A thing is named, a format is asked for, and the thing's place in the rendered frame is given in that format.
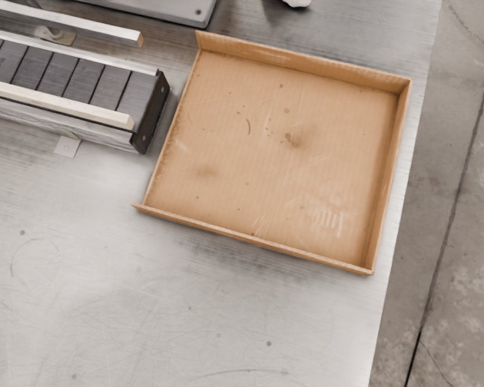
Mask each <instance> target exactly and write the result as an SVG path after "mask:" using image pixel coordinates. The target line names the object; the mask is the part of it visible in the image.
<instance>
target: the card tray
mask: <svg viewBox="0 0 484 387"><path fill-rule="evenodd" d="M195 34H196V37H197V43H198V46H199V50H198V53H197V56H196V58H195V61H194V64H193V67H192V69H191V72H190V75H189V77H188V80H187V83H186V85H185V88H184V91H183V94H182V96H181V99H180V102H179V105H178V106H177V110H176V112H175V115H174V119H173V121H172V123H171V126H170V129H169V131H168V133H167V137H166V140H165V142H164V146H163V147H162V150H161V154H160V156H159V158H158V161H157V164H156V167H155V169H154V172H153V175H152V177H151V181H150V183H149V185H148V189H147V191H146V194H145V196H144V199H143V202H142V204H139V203H134V202H131V206H133V207H135V208H136V209H138V210H139V211H141V212H144V213H149V214H151V215H155V216H157V217H162V218H165V219H168V220H173V221H176V222H178V223H183V224H186V225H189V226H192V227H196V228H200V229H202V230H207V231H210V232H213V233H218V234H220V235H224V236H226V237H231V238H234V239H237V240H242V241H245V242H248V243H252V244H255V245H258V246H263V247H266V248H269V249H272V250H276V251H280V252H282V253H287V254H290V255H293V256H298V257H300V258H304V259H306V260H311V261H314V262H317V263H322V264H324V265H328V266H332V267H335V268H338V269H341V270H346V271H349V272H351V273H356V274H359V275H362V276H369V275H374V272H375V268H376V261H377V257H378V252H379V249H380V242H381V238H382V234H383V227H384V223H385V219H386V212H387V207H388V203H389V199H390V192H391V188H392V184H393V178H394V174H395V169H396V162H397V158H398V154H399V147H400V143H401V139H402V135H403V128H404V124H405V120H406V112H407V109H408V105H409V98H410V94H411V90H412V86H413V78H409V77H406V76H402V75H398V74H392V73H388V72H385V71H378V70H374V69H371V68H365V67H360V66H357V65H353V64H347V63H343V62H339V61H333V60H330V59H325V58H319V57H316V56H312V55H306V54H302V53H299V52H295V51H288V50H285V49H281V48H275V47H271V46H267V45H261V44H258V43H253V42H250V41H244V40H240V39H236V38H230V37H226V36H223V35H216V34H213V33H209V32H205V31H199V30H196V31H195Z"/></svg>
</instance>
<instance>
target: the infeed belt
mask: <svg viewBox="0 0 484 387"><path fill-rule="evenodd" d="M158 80H159V77H158V76H154V75H150V74H145V73H141V72H138V71H132V70H129V69H125V68H119V67H116V66H113V65H109V64H103V63H100V62H96V61H91V60H88V59H84V58H78V57H75V56H71V55H66V54H62V53H59V52H53V51H49V50H46V49H43V48H37V47H33V46H28V45H24V44H21V43H18V42H14V41H8V40H4V39H1V38H0V82H3V83H6V84H12V85H15V86H19V87H22V88H27V89H30V90H33V91H39V92H42V93H46V94H50V95H54V96H57V97H60V98H66V99H69V100H73V101H77V102H81V103H84V104H90V105H93V106H96V107H100V108H104V109H108V110H111V111H117V112H120V113H123V114H129V115H130V116H131V118H132V119H133V120H134V126H133V128H132V130H128V129H125V128H122V127H116V126H114V125H110V124H105V123H101V122H98V121H93V120H90V119H87V118H83V117H79V116H75V115H72V114H67V113H64V112H60V111H55V110H52V109H49V108H46V107H40V106H37V105H34V104H29V103H25V102H22V101H17V100H14V99H11V98H5V97H2V96H0V98H1V99H4V100H7V101H12V102H15V103H19V104H24V105H27V106H30V107H34V108H39V109H42V110H45V111H50V112H54V113H56V114H62V115H65V116H69V117H73V118H77V119H80V120H83V121H88V122H91V123H95V124H100V125H103V126H106V127H112V128H114V129H118V130H121V131H127V132H129V133H132V134H134V133H136V134H137V133H138V131H139V129H140V126H141V123H142V121H143V119H144V116H145V113H146V111H147V109H148V105H149V103H150V101H151V98H152V95H153V93H154V89H155V88H156V85H157V82H158Z"/></svg>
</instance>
